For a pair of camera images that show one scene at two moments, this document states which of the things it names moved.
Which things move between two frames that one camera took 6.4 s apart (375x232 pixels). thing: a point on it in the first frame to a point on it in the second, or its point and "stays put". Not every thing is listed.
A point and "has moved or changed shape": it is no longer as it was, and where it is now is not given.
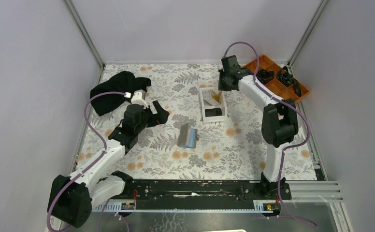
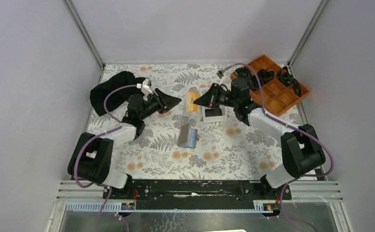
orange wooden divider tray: (275, 85) stays put
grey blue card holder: (187, 137) stays put
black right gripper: (221, 86) to (209, 99)
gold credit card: (217, 97) has moved or changed shape
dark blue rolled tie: (265, 76) stays put
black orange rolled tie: (288, 80) stays put
